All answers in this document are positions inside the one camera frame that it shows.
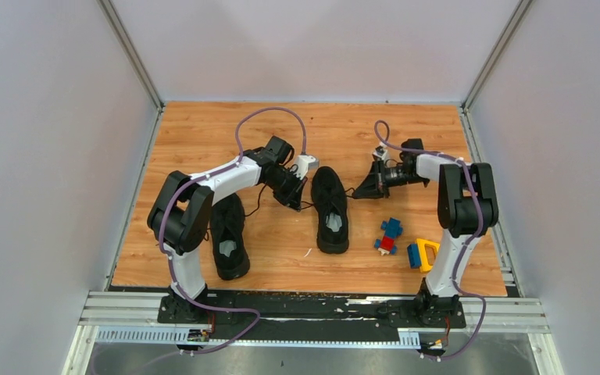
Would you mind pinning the black shoe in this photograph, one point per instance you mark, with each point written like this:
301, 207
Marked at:
329, 199
227, 225

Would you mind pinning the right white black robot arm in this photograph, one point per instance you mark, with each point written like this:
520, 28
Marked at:
466, 203

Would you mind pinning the blue red toy block car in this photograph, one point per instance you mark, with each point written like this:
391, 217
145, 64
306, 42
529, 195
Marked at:
392, 230

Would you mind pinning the aluminium frame rail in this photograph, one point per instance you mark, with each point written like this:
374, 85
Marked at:
503, 315

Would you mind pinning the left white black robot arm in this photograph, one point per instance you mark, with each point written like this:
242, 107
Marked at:
180, 215

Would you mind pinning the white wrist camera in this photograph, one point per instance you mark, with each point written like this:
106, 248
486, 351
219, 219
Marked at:
303, 164
380, 153

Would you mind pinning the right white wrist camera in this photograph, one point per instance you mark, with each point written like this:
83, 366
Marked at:
380, 153

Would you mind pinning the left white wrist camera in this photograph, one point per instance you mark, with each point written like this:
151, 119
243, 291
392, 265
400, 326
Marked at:
303, 164

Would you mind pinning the yellow blue toy block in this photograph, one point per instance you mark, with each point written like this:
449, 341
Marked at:
417, 252

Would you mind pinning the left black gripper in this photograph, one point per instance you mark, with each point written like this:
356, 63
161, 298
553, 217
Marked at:
293, 198

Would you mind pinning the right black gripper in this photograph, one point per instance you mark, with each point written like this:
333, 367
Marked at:
375, 185

